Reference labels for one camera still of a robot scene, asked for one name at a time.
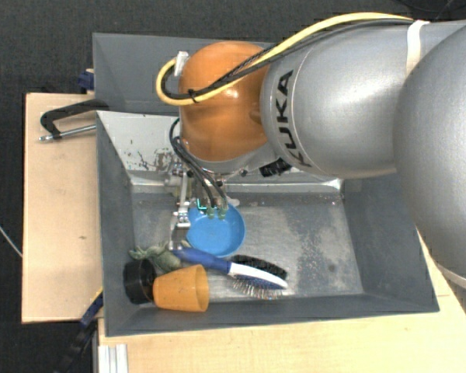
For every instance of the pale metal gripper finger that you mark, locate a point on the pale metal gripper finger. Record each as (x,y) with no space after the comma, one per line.
(184,219)
(173,236)

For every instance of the green toy animal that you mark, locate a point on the green toy animal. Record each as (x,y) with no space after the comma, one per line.
(163,258)

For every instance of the blue bowl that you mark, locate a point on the blue bowl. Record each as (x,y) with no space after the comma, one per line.
(217,233)

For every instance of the blue and white hairbrush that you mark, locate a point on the blue and white hairbrush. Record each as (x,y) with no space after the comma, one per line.
(217,264)

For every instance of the orange cup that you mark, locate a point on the orange cup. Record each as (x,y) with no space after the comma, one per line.
(180,289)

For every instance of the black round cap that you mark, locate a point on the black round cap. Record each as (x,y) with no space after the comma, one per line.
(136,282)

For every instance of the black brush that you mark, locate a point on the black brush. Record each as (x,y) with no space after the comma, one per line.
(262,265)

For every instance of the pale cardboard board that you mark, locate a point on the pale cardboard board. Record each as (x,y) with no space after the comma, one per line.
(58,208)

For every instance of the grey metal bin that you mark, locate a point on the grey metal bin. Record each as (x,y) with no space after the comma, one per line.
(314,247)

